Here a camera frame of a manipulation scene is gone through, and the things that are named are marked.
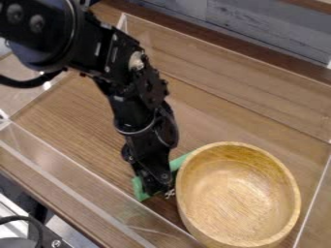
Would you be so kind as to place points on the black metal bracket with screw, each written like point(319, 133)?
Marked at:
point(51, 239)

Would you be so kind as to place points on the brown wooden bowl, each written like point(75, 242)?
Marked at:
point(237, 196)

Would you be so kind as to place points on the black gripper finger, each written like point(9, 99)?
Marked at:
point(152, 170)

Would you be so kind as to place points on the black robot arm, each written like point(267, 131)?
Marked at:
point(53, 35)

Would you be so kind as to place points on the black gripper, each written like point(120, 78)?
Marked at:
point(136, 92)

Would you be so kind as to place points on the green rectangular block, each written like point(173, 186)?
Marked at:
point(141, 189)

